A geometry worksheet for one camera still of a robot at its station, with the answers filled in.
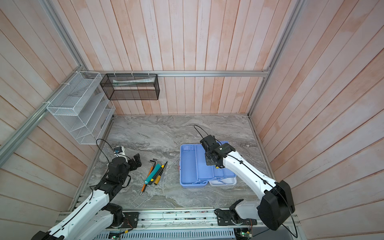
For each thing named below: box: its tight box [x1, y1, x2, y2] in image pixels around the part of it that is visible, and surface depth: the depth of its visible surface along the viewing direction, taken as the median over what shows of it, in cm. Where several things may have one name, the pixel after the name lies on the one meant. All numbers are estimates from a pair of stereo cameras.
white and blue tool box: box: [179, 144, 238, 189], surface depth 84 cm
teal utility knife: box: [144, 163, 162, 185], surface depth 90 cm
